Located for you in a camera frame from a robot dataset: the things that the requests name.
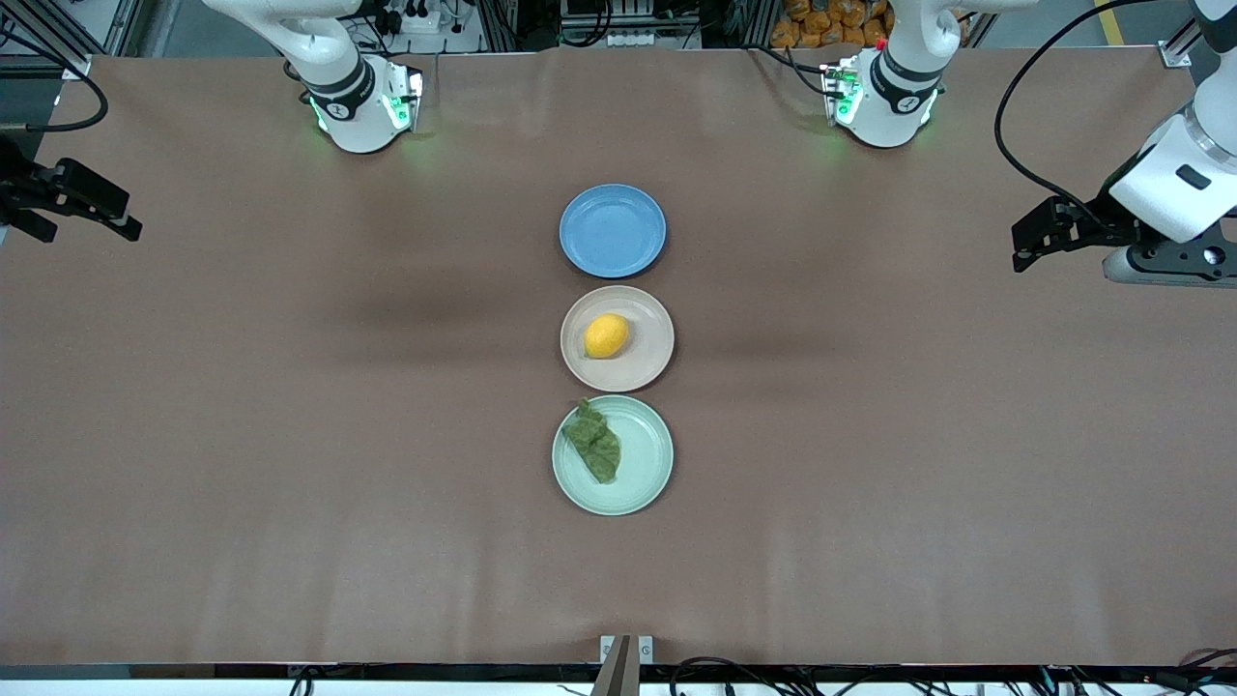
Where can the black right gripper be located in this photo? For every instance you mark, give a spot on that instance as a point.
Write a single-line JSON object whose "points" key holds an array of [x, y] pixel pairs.
{"points": [[21, 189]]}

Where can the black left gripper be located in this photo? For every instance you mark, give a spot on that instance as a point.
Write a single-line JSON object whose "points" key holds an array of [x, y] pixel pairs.
{"points": [[1099, 228]]}

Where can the yellow lemon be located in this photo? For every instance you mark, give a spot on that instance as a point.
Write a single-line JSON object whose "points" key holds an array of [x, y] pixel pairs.
{"points": [[606, 335]]}

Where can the green lettuce leaf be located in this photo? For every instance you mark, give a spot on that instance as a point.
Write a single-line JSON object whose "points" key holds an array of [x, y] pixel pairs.
{"points": [[597, 447]]}

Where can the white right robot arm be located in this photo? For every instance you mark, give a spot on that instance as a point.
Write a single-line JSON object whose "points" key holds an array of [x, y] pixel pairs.
{"points": [[358, 106]]}

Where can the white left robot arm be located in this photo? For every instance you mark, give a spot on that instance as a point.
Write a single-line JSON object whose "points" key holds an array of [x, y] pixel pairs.
{"points": [[894, 97]]}

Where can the bag of orange items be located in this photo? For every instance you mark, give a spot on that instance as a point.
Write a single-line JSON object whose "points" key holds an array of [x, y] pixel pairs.
{"points": [[831, 24]]}

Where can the white power strip with plugs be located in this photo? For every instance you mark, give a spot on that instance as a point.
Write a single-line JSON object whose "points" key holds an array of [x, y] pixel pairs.
{"points": [[416, 17]]}

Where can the brown table cover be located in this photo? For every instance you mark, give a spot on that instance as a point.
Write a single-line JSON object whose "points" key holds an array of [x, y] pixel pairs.
{"points": [[290, 532]]}

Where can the beige plate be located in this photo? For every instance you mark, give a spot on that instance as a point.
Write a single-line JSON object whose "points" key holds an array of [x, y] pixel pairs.
{"points": [[647, 358]]}

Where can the blue plate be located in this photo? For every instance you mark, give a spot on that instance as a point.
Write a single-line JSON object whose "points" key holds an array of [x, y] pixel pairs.
{"points": [[612, 230]]}

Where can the pale green plate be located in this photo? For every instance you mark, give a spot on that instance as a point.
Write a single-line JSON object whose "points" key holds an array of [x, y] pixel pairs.
{"points": [[643, 464]]}

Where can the small white power strip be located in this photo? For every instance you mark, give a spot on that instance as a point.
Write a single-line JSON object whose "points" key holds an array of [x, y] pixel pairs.
{"points": [[630, 40]]}

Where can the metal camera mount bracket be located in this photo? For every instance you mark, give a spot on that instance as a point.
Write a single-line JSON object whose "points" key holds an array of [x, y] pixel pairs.
{"points": [[626, 677]]}

